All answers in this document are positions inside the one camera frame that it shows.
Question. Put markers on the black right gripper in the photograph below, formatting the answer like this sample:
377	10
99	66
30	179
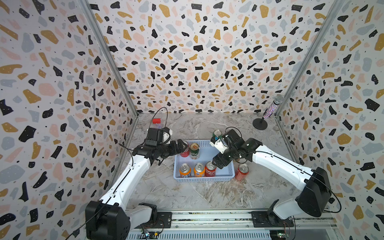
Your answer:
222	162

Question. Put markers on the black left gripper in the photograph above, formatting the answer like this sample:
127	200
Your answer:
174	150

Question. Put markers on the green and cream can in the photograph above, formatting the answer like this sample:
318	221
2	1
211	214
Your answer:
194	151

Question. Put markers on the red soda can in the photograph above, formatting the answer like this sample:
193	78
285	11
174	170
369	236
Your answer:
210	169
242	172

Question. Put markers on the green soda can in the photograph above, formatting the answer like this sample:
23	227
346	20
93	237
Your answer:
217	134

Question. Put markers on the red soda can front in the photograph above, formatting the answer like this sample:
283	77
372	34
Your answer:
210	169

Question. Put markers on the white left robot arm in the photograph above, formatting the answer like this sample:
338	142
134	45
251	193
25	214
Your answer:
108	218

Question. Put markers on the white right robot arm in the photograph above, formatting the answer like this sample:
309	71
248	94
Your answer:
313	185

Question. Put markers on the light blue plastic basket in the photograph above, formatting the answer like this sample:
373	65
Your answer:
207	152

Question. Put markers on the red cola can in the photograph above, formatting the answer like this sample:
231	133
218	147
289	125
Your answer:
186	152

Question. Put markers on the orange soda can left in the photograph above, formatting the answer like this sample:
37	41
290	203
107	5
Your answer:
185	171

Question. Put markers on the orange soda can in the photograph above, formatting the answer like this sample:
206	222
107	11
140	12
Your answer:
185	171
199	170

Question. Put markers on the orange soda can middle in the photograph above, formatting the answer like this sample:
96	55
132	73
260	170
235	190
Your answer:
199	170

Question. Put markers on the black microphone stand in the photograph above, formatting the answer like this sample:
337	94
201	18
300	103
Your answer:
260	124

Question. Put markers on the glittery purple microphone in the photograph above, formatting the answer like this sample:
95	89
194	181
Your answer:
273	106

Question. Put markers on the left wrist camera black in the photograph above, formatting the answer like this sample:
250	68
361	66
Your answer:
155	137

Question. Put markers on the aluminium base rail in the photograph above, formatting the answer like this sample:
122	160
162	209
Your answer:
233	224

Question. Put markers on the aluminium corner post left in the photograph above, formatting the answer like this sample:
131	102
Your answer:
86	9

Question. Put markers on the aluminium corner post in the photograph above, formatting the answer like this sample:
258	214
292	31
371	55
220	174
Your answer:
86	9
335	8

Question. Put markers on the aluminium corner post right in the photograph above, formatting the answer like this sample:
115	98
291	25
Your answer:
335	8

